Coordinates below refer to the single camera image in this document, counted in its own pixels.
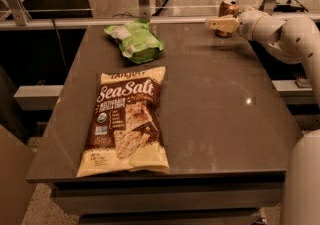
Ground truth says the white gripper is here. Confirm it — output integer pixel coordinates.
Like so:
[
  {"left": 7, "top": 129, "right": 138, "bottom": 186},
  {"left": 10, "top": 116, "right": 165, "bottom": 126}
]
[{"left": 205, "top": 6, "right": 285, "bottom": 44}]

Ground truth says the orange soda can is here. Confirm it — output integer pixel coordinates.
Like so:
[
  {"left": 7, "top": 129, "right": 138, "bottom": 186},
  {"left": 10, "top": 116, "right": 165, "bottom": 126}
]
[{"left": 215, "top": 0, "right": 239, "bottom": 38}]

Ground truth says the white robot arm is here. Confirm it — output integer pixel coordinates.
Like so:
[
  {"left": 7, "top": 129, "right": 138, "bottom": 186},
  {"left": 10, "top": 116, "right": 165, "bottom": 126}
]
[{"left": 205, "top": 7, "right": 320, "bottom": 225}]

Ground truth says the green snack bag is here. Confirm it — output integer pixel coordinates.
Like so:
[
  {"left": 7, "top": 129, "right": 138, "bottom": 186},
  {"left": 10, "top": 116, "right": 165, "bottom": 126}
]
[{"left": 104, "top": 19, "right": 164, "bottom": 64}]

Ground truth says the brown sea salt chip bag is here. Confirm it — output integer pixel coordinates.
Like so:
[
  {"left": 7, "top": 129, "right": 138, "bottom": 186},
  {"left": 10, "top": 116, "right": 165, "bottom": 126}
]
[{"left": 77, "top": 66, "right": 169, "bottom": 177}]

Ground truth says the grey table drawer unit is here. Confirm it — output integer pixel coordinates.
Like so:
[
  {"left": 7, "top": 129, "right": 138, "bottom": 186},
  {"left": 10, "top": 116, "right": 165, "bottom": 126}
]
[{"left": 51, "top": 172, "right": 284, "bottom": 225}]

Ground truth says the left metal rail bracket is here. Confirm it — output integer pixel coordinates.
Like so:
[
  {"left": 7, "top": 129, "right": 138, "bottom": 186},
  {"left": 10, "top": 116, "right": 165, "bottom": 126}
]
[{"left": 6, "top": 0, "right": 30, "bottom": 26}]

